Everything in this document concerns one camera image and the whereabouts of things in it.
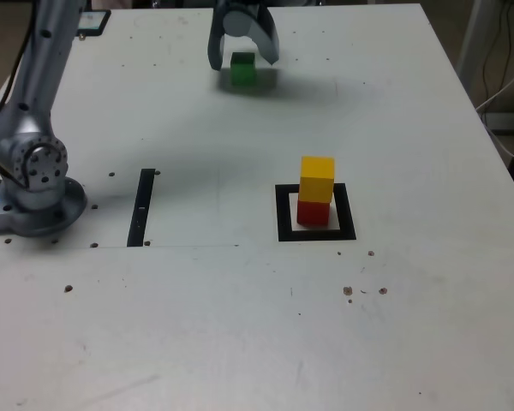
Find black tape square outline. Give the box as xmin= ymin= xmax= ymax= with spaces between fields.
xmin=274 ymin=183 xmax=357 ymax=243

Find white cable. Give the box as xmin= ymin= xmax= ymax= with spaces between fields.
xmin=475 ymin=57 xmax=514 ymax=113
xmin=487 ymin=122 xmax=514 ymax=163

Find green cube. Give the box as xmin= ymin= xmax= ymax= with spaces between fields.
xmin=230 ymin=51 xmax=257 ymax=86

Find black hanging cables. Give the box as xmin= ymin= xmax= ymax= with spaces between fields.
xmin=481 ymin=0 xmax=513 ymax=102

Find yellow cube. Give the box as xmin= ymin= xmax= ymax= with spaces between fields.
xmin=298 ymin=156 xmax=336 ymax=204

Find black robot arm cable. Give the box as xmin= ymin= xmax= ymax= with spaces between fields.
xmin=0 ymin=0 xmax=39 ymax=132

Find red cube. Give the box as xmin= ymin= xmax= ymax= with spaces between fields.
xmin=296 ymin=197 xmax=332 ymax=227

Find black smartphone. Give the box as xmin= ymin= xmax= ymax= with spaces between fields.
xmin=77 ymin=9 xmax=112 ymax=39

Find black tape strip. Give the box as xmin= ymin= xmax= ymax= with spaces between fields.
xmin=126 ymin=168 xmax=157 ymax=248

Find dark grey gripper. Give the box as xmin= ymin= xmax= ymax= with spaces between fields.
xmin=206 ymin=0 xmax=281 ymax=71

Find white frame post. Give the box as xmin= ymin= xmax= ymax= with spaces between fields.
xmin=455 ymin=0 xmax=498 ymax=82

